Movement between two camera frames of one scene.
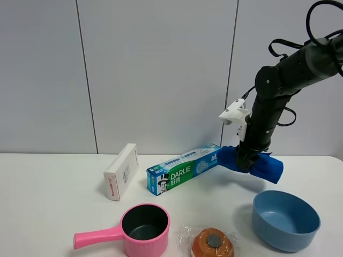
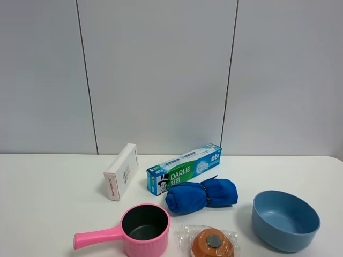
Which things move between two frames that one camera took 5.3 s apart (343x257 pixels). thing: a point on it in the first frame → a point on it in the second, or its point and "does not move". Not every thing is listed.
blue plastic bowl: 284,221 does not move
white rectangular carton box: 120,170 does not move
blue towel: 266,166 → 188,197
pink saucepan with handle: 144,229 does not move
